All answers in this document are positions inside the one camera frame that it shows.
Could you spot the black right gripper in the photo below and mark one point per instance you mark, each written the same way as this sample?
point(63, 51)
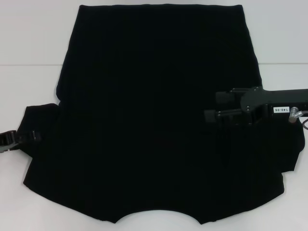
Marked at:
point(272, 101)

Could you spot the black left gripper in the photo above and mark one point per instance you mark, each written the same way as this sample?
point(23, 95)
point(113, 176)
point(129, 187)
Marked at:
point(6, 140)

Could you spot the black shirt with FREE print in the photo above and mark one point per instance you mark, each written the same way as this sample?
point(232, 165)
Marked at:
point(158, 72)

